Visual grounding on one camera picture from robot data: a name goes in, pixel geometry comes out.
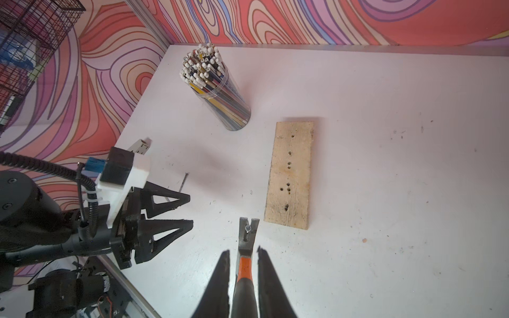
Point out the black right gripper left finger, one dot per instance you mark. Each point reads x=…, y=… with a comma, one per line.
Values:
x=215, y=300

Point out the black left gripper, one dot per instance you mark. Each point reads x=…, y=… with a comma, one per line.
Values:
x=133, y=234

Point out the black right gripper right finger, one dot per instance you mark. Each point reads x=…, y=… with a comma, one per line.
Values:
x=273, y=301

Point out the claw hammer orange black handle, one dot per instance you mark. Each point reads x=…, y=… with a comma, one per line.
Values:
x=244, y=300

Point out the wooden block with nails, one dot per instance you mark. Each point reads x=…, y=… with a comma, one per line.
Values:
x=288, y=195

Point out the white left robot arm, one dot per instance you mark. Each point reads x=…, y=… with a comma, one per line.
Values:
x=35, y=229

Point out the loose steel nail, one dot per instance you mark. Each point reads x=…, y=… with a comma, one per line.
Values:
x=183, y=181

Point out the grey stapler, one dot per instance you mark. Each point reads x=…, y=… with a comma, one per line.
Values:
x=139, y=147

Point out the cup of coloured pencils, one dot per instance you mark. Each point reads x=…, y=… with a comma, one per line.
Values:
x=204, y=71

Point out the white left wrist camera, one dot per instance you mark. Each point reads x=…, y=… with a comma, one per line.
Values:
x=117, y=175

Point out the black wire basket left wall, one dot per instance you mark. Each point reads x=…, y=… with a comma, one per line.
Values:
x=31, y=32

